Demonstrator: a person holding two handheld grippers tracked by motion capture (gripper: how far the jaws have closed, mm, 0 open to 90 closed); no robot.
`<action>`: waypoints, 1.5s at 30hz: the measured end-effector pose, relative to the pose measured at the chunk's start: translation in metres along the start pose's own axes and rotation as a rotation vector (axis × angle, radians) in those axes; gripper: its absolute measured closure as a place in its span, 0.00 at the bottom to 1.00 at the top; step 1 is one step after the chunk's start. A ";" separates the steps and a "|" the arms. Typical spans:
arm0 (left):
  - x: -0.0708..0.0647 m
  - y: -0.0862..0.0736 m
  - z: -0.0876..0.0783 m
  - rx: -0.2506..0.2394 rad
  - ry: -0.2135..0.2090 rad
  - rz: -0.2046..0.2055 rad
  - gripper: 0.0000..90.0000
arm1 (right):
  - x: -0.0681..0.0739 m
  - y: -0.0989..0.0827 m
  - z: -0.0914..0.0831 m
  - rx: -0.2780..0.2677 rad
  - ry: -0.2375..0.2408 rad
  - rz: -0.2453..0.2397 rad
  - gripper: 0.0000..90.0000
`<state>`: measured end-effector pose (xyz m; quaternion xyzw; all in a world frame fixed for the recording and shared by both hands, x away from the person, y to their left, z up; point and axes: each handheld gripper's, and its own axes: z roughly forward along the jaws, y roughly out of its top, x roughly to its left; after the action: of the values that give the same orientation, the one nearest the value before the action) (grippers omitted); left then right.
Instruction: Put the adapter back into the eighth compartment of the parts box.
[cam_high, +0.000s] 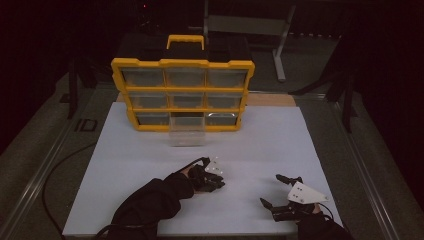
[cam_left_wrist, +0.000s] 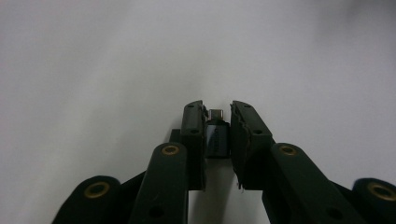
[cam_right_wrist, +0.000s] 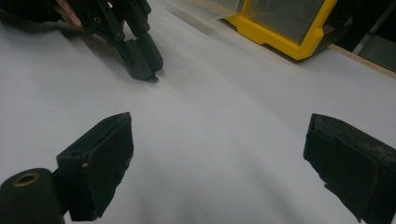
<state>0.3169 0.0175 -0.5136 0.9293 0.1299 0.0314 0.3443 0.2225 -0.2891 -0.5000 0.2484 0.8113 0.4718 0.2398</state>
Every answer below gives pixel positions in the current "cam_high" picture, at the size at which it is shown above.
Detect grey metal stand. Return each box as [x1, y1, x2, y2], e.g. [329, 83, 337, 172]
[201, 0, 297, 83]

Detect clear plastic drawer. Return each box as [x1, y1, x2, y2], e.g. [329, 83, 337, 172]
[168, 116, 207, 148]

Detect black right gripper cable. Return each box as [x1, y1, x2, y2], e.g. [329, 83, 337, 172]
[316, 201, 335, 222]

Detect person's left hand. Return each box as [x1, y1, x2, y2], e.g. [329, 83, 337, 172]
[183, 164, 212, 193]

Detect black stand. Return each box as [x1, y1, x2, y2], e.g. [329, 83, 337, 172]
[59, 56, 98, 121]
[288, 65, 360, 134]

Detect aluminium frame rail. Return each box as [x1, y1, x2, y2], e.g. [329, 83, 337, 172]
[328, 96, 424, 240]
[0, 83, 116, 240]

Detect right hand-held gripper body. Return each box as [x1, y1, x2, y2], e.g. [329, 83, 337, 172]
[271, 181, 331, 223]

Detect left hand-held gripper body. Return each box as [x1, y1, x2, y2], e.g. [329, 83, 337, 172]
[186, 156, 224, 193]

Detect black floor cable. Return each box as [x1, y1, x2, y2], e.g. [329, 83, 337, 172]
[41, 141, 98, 236]

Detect person's right hand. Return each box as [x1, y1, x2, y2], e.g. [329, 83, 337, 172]
[296, 203, 330, 232]

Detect yellow black drawer organizer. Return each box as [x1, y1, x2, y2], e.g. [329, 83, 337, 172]
[110, 34, 256, 133]

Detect grid of clear organizer drawers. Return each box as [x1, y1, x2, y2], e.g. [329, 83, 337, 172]
[120, 67, 248, 127]

